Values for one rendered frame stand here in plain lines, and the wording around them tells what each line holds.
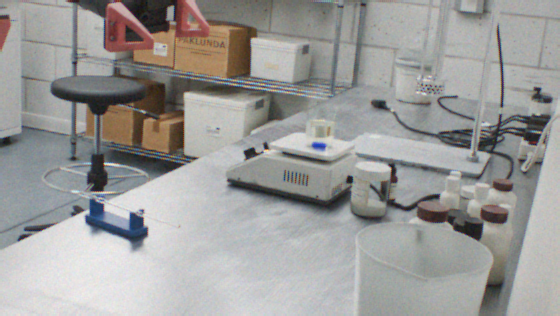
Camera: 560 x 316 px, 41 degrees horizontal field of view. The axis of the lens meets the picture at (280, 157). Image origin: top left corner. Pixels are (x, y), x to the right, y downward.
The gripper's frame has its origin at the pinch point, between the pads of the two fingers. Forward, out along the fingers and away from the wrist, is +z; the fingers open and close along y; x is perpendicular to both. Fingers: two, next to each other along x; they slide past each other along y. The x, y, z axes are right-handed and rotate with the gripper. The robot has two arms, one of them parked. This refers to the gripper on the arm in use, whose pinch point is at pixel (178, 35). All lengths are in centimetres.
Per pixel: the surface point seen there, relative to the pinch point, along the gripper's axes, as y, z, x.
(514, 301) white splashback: -4, 55, 6
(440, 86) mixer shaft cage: 71, 4, 23
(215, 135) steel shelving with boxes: 166, -156, 139
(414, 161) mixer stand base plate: 61, 7, 36
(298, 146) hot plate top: 25.6, 3.7, 23.6
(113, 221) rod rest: -9.6, -0.2, 27.0
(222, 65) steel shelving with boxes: 170, -161, 104
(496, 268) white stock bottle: 19, 45, 20
